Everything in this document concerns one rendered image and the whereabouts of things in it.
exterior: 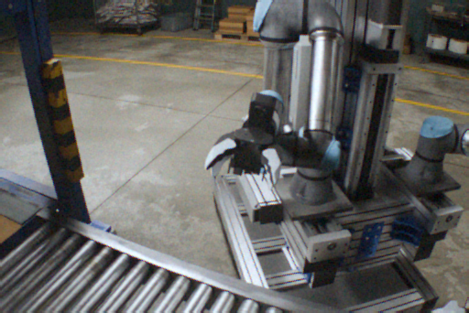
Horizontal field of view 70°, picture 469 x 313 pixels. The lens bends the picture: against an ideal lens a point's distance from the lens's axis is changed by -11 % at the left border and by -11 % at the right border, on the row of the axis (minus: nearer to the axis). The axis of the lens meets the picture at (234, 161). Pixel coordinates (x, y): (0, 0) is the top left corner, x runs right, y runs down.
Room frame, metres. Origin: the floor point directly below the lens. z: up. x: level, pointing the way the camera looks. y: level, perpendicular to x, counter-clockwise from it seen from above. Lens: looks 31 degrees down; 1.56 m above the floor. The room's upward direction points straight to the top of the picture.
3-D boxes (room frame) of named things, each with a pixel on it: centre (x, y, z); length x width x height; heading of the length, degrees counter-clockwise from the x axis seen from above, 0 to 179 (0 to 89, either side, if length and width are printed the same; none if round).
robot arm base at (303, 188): (1.04, -0.26, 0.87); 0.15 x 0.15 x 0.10
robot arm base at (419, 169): (1.15, -0.75, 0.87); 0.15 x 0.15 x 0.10
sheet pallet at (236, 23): (7.19, -0.35, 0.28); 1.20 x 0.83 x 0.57; 66
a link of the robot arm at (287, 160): (0.80, -0.09, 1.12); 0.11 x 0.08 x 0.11; 77
